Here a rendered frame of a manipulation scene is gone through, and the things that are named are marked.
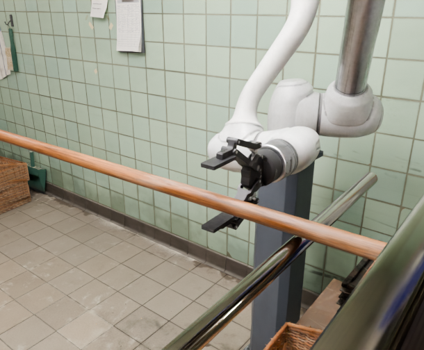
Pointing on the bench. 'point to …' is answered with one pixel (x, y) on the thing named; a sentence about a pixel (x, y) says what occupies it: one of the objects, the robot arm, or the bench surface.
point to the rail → (393, 281)
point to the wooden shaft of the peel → (206, 198)
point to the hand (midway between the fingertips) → (212, 196)
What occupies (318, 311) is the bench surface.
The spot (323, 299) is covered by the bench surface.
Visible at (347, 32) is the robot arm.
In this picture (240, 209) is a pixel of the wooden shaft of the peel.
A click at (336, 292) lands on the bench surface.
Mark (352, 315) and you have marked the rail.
